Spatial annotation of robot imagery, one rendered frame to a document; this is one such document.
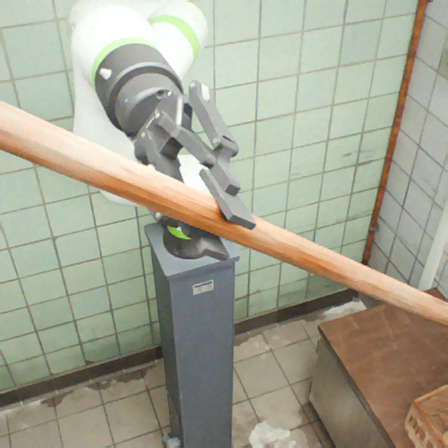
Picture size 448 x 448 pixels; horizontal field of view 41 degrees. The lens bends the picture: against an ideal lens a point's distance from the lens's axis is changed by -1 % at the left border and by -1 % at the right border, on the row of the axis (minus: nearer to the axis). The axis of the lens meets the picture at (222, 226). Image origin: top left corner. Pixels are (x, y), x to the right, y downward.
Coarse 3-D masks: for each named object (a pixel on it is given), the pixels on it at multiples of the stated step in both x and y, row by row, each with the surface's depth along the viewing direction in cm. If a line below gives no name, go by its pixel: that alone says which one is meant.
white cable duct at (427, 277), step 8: (440, 224) 221; (440, 232) 222; (440, 240) 223; (432, 248) 229; (440, 248) 224; (432, 256) 230; (440, 256) 228; (432, 264) 232; (424, 272) 238; (432, 272) 233; (424, 280) 239; (432, 280) 237; (424, 288) 241
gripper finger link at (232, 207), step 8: (200, 176) 53; (208, 176) 52; (208, 184) 52; (216, 184) 52; (216, 192) 51; (224, 192) 51; (216, 200) 50; (224, 200) 50; (232, 200) 51; (240, 200) 52; (224, 208) 49; (232, 208) 49; (240, 208) 51; (232, 216) 48; (240, 216) 49; (248, 216) 50; (240, 224) 49; (248, 224) 50; (256, 224) 50
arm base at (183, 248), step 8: (168, 232) 154; (168, 240) 155; (176, 240) 152; (184, 240) 151; (192, 240) 151; (168, 248) 155; (176, 248) 154; (184, 248) 152; (192, 248) 152; (176, 256) 154; (184, 256) 153; (192, 256) 153; (200, 256) 154
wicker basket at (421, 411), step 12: (432, 396) 177; (444, 396) 180; (420, 408) 173; (432, 408) 183; (444, 408) 186; (408, 420) 182; (420, 420) 175; (432, 420) 186; (444, 420) 186; (408, 432) 183; (420, 432) 176; (432, 432) 169; (444, 432) 184; (420, 444) 178; (432, 444) 171; (444, 444) 165
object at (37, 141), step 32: (0, 128) 38; (32, 128) 39; (32, 160) 40; (64, 160) 41; (96, 160) 42; (128, 160) 45; (128, 192) 45; (160, 192) 46; (192, 192) 49; (192, 224) 50; (224, 224) 51; (288, 256) 57; (320, 256) 60; (352, 288) 65; (384, 288) 68
